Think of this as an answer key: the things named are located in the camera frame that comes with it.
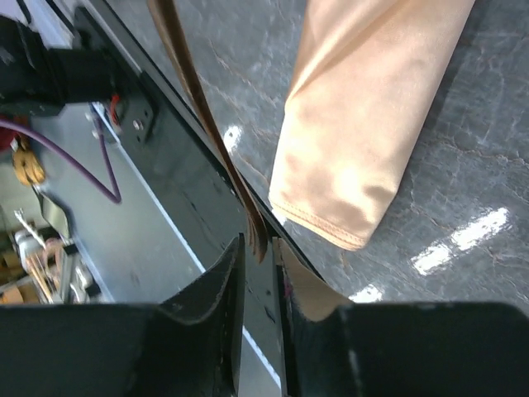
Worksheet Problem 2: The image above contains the peach cloth napkin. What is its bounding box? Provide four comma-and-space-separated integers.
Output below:
269, 0, 473, 251

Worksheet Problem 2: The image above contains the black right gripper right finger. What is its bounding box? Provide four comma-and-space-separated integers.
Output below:
273, 238, 528, 396

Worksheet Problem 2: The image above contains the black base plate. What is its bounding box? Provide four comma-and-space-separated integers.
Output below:
74, 0, 331, 397

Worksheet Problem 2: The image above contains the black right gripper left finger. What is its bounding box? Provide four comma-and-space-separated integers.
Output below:
1, 236, 245, 396

